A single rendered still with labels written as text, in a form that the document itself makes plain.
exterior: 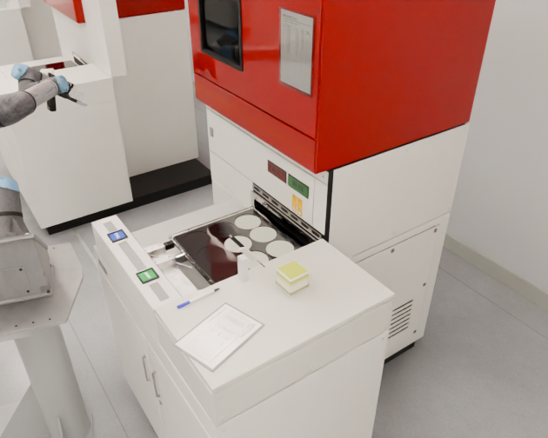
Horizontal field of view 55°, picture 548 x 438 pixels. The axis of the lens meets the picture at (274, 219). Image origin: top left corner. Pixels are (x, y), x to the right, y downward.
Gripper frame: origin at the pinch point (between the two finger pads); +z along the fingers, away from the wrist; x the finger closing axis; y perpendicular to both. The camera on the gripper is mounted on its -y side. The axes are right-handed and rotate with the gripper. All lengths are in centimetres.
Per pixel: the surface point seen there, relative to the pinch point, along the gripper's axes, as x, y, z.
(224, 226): -118, -13, -3
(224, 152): -90, 11, 12
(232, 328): -164, -29, -40
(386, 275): -165, -4, 48
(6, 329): -102, -68, -60
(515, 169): -170, 70, 135
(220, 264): -134, -23, -17
